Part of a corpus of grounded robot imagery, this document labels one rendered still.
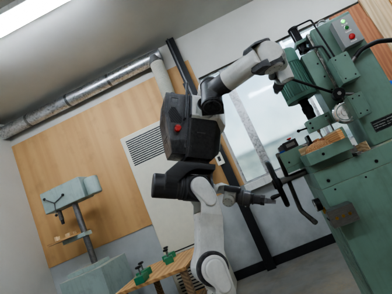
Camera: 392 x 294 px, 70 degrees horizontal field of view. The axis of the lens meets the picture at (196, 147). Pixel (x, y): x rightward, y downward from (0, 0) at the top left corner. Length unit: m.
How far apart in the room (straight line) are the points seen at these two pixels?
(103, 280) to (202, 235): 1.68
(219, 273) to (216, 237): 0.15
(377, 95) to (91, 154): 2.85
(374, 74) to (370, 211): 0.71
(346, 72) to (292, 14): 2.00
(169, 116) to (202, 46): 2.19
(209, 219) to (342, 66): 1.03
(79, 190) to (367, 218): 2.42
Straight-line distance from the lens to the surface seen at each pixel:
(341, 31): 1.77
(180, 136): 1.28
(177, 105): 1.34
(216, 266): 1.26
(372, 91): 1.76
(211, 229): 1.30
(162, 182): 1.26
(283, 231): 3.11
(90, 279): 2.90
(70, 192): 3.07
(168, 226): 2.87
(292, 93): 1.72
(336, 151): 1.49
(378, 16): 3.63
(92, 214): 3.50
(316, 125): 1.74
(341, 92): 1.66
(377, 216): 1.61
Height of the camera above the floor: 0.91
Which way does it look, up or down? 10 degrees up
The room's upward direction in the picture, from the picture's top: 23 degrees counter-clockwise
